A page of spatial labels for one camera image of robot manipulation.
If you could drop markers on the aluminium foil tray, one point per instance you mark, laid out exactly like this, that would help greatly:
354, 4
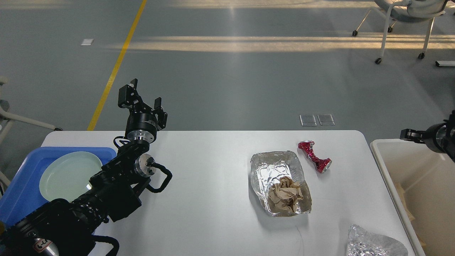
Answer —
267, 168

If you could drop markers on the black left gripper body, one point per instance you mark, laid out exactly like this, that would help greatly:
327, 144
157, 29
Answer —
145, 125

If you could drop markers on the crumpled brown paper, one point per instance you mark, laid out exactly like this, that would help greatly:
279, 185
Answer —
286, 194

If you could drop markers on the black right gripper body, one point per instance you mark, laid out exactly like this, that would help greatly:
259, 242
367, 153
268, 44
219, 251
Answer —
438, 138

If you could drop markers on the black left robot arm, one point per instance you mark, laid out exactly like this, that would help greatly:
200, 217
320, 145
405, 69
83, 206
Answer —
62, 228

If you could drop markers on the right clear floor plate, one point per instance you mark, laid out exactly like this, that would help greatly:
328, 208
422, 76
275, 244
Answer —
326, 120

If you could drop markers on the clear floor plate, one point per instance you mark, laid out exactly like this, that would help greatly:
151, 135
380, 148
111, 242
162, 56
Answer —
326, 120
308, 120

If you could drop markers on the white rolling chair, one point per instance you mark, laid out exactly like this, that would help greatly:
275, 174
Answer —
406, 11

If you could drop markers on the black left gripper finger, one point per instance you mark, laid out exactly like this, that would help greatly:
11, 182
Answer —
158, 111
128, 97

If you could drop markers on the left clear floor plate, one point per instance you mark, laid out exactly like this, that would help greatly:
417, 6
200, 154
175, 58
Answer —
308, 120

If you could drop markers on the white plastic bin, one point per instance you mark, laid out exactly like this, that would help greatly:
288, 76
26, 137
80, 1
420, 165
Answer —
421, 185

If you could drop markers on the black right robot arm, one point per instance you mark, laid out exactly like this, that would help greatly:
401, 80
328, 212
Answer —
451, 119

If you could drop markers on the white bar on floor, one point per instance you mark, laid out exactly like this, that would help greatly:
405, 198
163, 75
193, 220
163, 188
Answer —
445, 63

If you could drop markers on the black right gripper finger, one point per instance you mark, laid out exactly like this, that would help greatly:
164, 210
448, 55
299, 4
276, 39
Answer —
411, 135

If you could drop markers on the white chair base left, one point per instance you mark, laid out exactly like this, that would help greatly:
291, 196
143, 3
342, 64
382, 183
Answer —
10, 119

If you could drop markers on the blue plastic tray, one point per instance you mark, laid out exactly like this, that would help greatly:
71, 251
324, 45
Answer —
23, 196

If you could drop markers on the red shiny wrapper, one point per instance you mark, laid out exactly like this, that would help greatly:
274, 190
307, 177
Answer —
321, 165

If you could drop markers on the mint green plate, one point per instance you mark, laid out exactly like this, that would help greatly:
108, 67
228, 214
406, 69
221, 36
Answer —
68, 176

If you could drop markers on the white floor tag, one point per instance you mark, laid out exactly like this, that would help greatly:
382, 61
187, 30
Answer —
87, 42

